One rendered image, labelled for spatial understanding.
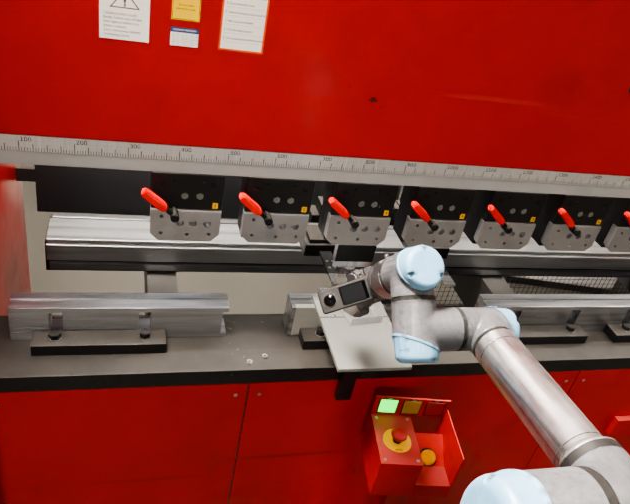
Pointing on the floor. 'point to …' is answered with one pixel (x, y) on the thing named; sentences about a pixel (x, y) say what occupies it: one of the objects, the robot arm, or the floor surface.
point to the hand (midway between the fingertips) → (339, 296)
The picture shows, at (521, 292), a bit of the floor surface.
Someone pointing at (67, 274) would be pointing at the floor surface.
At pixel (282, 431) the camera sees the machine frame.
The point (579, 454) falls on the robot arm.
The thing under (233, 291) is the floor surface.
